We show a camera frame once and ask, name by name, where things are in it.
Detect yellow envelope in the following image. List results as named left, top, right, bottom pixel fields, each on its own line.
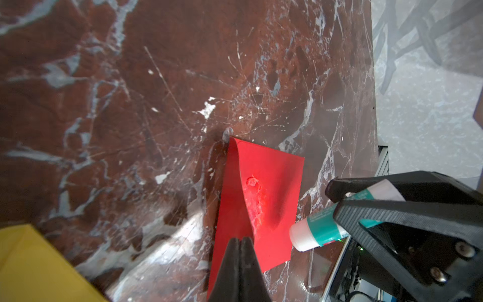
left=1, top=225, right=106, bottom=301

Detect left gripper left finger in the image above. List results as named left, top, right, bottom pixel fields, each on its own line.
left=208, top=238, right=241, bottom=302

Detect red envelope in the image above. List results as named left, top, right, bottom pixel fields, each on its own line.
left=207, top=137, right=304, bottom=297

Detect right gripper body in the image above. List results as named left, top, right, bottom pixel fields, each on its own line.
left=347, top=222, right=482, bottom=301

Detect white green glue stick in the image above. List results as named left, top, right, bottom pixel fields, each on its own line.
left=289, top=179, right=405, bottom=252

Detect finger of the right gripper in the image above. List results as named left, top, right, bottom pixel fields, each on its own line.
left=333, top=200, right=482, bottom=249
left=325, top=171, right=482, bottom=205

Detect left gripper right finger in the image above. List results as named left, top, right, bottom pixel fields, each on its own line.
left=240, top=237, right=271, bottom=302

